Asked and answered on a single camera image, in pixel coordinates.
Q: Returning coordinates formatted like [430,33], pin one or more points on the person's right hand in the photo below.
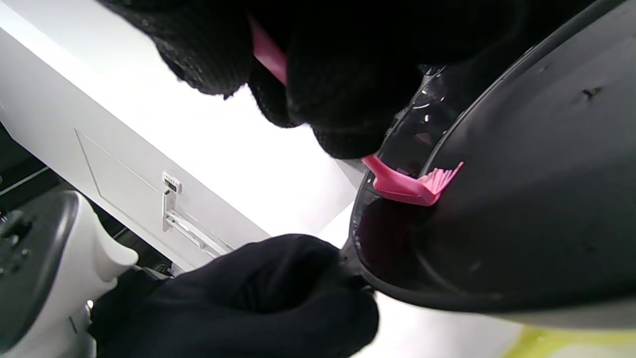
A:
[338,64]

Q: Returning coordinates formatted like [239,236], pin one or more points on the person's left hand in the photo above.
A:
[248,303]

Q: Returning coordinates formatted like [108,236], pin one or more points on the black cast iron frying pan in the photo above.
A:
[521,189]

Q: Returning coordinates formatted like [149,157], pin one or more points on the grey left hand controller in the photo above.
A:
[44,268]

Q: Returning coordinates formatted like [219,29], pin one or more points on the yellow measuring cup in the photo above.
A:
[571,343]

